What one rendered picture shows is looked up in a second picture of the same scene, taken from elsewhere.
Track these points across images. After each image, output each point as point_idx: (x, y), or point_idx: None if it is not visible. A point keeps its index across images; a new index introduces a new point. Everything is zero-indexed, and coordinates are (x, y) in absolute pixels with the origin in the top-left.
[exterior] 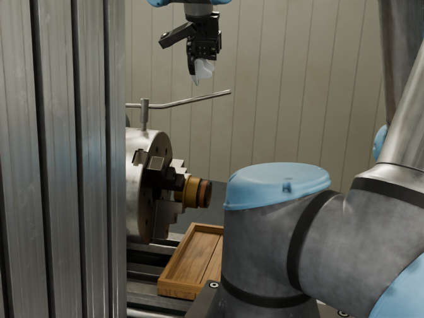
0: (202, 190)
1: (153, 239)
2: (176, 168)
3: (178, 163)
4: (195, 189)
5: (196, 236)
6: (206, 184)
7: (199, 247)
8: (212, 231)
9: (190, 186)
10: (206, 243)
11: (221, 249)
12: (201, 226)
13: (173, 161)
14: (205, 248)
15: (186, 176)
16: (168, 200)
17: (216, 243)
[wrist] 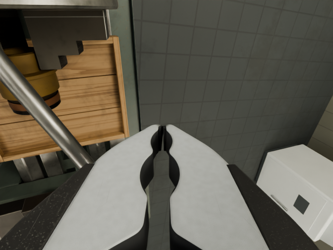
0: (10, 105)
1: (8, 9)
2: (67, 34)
3: (88, 33)
4: (3, 96)
5: (96, 49)
6: (23, 111)
7: (71, 61)
8: (115, 65)
9: (0, 88)
10: (85, 65)
11: (79, 85)
12: (114, 51)
13: (94, 17)
14: (71, 68)
15: (49, 63)
16: (3, 36)
17: (89, 76)
